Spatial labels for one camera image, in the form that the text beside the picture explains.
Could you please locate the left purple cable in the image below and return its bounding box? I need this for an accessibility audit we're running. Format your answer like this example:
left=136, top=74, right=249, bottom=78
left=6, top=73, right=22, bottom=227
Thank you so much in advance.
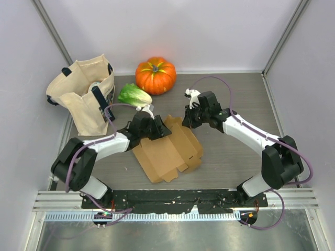
left=64, top=103, right=139, bottom=228

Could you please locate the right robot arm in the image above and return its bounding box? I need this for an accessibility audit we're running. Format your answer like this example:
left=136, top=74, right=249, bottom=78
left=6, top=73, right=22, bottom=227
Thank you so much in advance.
left=182, top=89, right=304, bottom=207

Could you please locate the green lettuce head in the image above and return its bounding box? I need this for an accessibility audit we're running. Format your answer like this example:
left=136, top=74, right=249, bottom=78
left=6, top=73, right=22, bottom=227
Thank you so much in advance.
left=118, top=83, right=152, bottom=107

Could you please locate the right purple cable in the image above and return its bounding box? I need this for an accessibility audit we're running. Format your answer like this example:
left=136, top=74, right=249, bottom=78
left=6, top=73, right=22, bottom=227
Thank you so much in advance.
left=192, top=75, right=314, bottom=231

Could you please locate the purple cable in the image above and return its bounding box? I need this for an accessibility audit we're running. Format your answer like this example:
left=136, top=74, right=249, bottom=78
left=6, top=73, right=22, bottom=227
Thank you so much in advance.
left=64, top=103, right=139, bottom=228
left=192, top=75, right=314, bottom=231

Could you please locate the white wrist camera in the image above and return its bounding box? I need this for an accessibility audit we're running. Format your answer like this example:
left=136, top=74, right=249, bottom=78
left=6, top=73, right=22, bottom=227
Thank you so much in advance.
left=136, top=104, right=154, bottom=119
left=184, top=88, right=200, bottom=109

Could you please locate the orange pumpkin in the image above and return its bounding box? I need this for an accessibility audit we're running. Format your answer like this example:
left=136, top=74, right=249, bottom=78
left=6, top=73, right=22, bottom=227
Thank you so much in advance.
left=135, top=56, right=177, bottom=95

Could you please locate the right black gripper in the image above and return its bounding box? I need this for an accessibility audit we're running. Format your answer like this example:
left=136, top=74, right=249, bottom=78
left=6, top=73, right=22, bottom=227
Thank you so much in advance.
left=182, top=102, right=209, bottom=129

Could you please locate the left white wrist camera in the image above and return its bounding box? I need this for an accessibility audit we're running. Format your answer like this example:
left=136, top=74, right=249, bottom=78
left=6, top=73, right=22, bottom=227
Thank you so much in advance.
left=136, top=104, right=154, bottom=119

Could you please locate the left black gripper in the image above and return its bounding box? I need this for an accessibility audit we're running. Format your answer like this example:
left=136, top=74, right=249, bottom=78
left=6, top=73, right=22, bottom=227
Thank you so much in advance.
left=140, top=115, right=172, bottom=141

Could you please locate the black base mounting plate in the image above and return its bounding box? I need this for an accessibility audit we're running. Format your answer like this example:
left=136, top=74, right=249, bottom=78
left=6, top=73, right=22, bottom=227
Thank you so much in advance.
left=80, top=189, right=268, bottom=214

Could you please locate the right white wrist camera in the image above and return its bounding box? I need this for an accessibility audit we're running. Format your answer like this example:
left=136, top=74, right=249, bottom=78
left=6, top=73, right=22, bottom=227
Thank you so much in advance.
left=184, top=88, right=200, bottom=109

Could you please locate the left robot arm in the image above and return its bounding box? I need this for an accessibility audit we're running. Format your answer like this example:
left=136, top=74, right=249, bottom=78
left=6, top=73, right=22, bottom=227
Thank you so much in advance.
left=51, top=111, right=172, bottom=209

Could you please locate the beige canvas tote bag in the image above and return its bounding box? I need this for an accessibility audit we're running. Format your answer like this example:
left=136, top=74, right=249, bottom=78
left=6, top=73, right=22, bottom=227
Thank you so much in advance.
left=46, top=54, right=115, bottom=136

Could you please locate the brown cardboard paper box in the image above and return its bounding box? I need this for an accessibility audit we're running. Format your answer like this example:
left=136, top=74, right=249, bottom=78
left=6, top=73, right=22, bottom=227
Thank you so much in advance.
left=132, top=115, right=204, bottom=183

